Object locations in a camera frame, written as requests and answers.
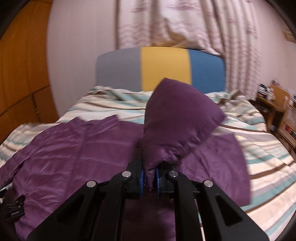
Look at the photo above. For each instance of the purple quilted down jacket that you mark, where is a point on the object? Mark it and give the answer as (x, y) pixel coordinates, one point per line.
(178, 128)

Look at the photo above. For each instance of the wooden desk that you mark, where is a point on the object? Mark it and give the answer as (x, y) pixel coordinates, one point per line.
(271, 112)

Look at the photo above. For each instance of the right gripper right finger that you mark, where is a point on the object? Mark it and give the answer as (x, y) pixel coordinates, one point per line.
(202, 210)

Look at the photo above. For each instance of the striped bed duvet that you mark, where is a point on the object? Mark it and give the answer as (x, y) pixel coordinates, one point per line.
(270, 167)

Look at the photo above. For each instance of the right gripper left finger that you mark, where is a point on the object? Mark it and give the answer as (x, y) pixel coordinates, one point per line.
(95, 211)

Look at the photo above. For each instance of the grey yellow blue headboard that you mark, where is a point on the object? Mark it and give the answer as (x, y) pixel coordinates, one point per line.
(141, 69)

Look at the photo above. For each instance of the clutter on desk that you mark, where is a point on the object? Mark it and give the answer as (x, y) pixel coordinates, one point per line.
(274, 92)

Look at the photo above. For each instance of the wooden chair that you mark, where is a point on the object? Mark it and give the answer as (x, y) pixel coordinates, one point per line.
(286, 130)

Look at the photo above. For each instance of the pink patterned curtain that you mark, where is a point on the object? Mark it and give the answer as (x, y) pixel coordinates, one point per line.
(227, 29)

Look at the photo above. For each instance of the wooden wardrobe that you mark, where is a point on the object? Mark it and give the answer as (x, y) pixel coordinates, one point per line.
(26, 95)

